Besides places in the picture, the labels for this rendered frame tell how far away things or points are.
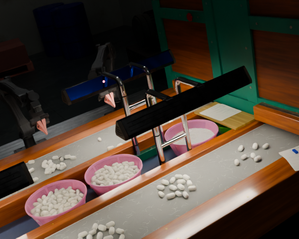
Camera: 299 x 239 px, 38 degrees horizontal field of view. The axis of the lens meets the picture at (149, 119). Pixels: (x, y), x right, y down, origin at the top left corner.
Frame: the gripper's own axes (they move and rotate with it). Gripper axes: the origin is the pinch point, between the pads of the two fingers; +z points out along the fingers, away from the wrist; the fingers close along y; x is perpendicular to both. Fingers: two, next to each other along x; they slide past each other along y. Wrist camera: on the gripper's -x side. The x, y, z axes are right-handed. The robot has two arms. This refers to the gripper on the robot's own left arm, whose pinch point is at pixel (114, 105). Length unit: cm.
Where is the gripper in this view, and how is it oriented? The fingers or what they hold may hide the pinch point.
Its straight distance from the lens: 243.2
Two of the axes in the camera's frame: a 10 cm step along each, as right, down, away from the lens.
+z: 5.2, 7.7, -3.6
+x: -1.8, 5.1, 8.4
